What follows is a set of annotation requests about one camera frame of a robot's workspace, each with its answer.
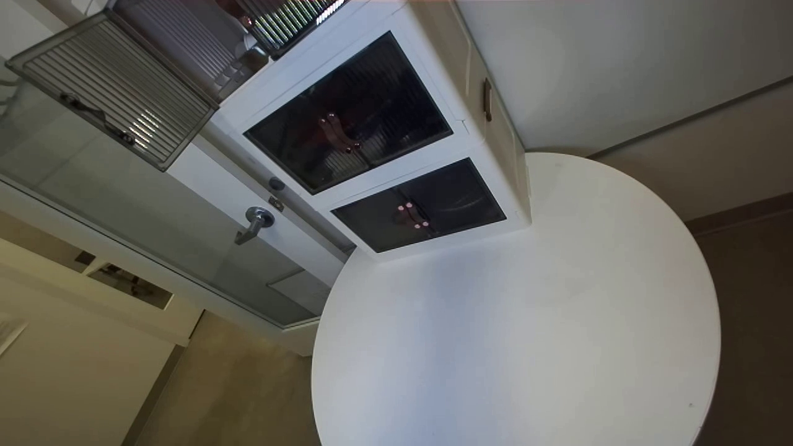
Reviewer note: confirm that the round door lock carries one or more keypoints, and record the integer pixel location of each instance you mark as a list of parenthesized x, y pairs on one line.
[(275, 183)]

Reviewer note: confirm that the white three-tier storage cabinet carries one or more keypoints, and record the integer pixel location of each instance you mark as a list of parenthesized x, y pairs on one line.
[(296, 69)]

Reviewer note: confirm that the white room door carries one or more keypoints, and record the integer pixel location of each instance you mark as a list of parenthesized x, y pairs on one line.
[(205, 179)]

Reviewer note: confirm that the large dark wall plaque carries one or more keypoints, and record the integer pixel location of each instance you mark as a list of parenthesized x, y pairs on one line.
[(128, 284)]

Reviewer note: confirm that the small dark wall plaque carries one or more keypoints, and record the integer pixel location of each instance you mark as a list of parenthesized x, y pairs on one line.
[(81, 258)]

